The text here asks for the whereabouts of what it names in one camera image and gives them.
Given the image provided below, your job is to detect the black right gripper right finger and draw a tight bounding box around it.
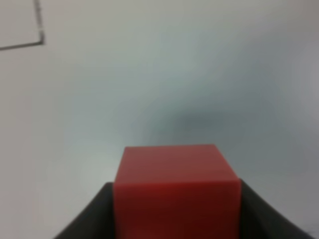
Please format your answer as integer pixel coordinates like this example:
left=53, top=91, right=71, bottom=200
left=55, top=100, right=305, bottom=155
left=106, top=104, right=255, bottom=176
left=239, top=180, right=313, bottom=239

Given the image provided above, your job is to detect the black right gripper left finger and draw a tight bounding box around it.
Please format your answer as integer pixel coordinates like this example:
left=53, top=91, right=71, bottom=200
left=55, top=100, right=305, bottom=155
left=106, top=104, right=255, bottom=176
left=55, top=183, right=115, bottom=239

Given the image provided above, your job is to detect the red cube block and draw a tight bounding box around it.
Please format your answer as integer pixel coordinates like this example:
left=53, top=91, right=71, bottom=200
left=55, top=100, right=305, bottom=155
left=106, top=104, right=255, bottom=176
left=113, top=145, right=241, bottom=239

